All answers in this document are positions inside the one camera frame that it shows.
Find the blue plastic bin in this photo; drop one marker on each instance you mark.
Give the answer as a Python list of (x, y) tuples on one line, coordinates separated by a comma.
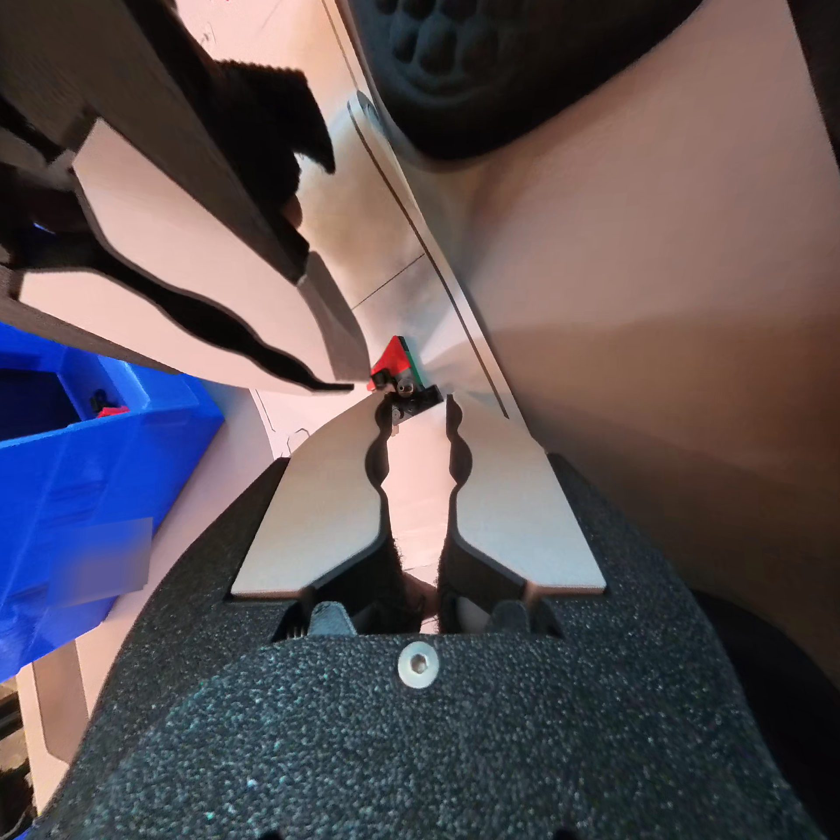
[(98, 459)]

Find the black flat panel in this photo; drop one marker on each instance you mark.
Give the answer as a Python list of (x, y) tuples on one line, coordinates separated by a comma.
[(817, 65)]

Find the black dimpled rounded object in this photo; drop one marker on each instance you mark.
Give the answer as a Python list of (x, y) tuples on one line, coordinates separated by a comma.
[(525, 98)]

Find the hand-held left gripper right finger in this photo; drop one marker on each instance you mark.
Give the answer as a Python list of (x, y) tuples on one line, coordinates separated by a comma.
[(525, 525)]

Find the small red brick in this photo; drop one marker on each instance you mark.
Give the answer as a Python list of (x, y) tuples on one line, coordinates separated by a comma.
[(113, 411)]

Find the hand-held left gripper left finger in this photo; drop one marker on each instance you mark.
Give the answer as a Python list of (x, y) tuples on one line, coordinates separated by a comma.
[(315, 525)]

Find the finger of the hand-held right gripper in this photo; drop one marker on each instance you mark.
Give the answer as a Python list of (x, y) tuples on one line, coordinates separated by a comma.
[(197, 249), (131, 321)]

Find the person's right hand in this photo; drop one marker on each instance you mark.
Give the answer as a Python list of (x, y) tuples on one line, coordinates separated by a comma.
[(292, 211)]

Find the small black red brick assembly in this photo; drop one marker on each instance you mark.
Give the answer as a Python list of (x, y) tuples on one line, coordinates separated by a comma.
[(390, 361)]

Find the white instruction booklet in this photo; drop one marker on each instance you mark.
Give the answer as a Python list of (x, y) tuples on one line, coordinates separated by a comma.
[(394, 262)]

